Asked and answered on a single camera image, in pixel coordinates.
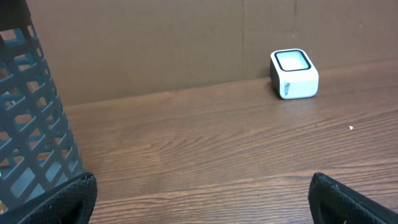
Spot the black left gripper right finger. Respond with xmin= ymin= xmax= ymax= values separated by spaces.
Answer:
xmin=308 ymin=172 xmax=397 ymax=224

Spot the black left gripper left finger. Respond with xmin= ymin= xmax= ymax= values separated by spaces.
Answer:
xmin=1 ymin=172 xmax=98 ymax=224

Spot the white barcode scanner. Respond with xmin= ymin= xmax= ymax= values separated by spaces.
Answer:
xmin=269 ymin=49 xmax=320 ymax=100

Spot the grey plastic mesh basket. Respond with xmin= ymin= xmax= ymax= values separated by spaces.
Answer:
xmin=1 ymin=0 xmax=84 ymax=212

